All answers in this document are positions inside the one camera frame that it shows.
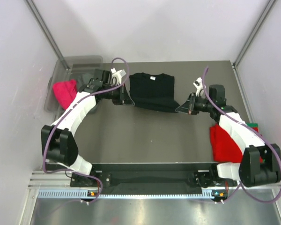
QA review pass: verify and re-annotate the left aluminium frame post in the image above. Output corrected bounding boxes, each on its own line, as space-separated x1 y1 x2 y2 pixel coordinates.
24 0 69 70

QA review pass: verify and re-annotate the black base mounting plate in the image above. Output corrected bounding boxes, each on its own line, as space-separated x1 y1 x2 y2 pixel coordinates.
69 162 228 188

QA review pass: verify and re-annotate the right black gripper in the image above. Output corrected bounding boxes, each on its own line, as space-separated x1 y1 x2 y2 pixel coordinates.
177 92 214 115

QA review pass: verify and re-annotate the pink t shirt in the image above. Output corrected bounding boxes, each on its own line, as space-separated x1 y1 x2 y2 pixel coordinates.
52 79 77 110

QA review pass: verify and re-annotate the right aluminium frame post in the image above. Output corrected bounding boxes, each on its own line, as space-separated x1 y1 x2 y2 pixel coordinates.
233 0 278 68

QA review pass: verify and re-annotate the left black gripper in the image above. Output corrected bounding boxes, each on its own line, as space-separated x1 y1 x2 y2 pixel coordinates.
102 82 133 106

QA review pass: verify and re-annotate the green folded t shirt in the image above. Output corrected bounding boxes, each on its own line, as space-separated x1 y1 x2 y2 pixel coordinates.
246 123 258 128

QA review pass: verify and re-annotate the grey t shirt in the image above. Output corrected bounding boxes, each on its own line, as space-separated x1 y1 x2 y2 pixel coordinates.
75 73 94 89

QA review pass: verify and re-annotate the black t shirt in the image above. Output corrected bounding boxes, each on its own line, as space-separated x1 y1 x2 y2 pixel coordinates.
129 73 179 113

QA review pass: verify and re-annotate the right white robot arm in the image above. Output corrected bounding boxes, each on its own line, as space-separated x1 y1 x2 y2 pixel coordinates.
176 82 281 188

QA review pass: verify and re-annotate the red folded t shirt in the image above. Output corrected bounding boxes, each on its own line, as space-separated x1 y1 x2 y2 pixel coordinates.
209 124 265 163

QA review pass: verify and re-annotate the grey slotted cable duct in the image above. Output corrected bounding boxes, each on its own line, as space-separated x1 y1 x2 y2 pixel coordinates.
37 189 227 199

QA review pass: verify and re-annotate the purple cable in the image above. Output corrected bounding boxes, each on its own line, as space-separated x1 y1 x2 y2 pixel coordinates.
202 67 281 203
42 58 130 203

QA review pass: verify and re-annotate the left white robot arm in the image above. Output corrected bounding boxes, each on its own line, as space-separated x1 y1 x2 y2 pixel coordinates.
41 68 134 186

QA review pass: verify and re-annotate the grey plastic bin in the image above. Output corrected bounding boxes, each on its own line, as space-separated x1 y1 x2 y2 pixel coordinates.
44 55 103 116

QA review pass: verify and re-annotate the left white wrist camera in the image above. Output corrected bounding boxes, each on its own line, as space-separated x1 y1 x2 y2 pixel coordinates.
110 68 126 86

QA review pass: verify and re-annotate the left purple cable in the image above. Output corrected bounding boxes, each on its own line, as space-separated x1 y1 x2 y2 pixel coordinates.
42 58 130 203

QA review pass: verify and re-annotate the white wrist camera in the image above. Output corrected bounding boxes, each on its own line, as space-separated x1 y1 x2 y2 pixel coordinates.
110 68 126 86
193 77 206 97

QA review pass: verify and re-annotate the aluminium frame post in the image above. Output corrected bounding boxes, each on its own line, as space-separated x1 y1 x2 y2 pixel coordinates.
24 0 69 70
233 0 278 68

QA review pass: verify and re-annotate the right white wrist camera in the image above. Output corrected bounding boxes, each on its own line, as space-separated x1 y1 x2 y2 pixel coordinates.
193 77 206 97

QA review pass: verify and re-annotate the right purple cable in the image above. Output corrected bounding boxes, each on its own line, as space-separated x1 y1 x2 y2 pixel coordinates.
202 67 281 203

